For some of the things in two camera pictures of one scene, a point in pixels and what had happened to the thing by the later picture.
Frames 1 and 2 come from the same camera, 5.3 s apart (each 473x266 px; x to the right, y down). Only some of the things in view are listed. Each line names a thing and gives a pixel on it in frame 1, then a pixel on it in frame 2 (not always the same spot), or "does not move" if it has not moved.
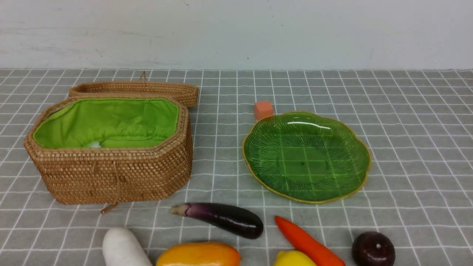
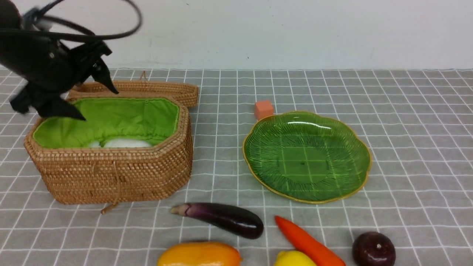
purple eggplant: x=241 y=223 does not move
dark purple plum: x=373 y=248 does not move
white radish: x=121 y=248 → x=121 y=143
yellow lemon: x=292 y=258 does not move
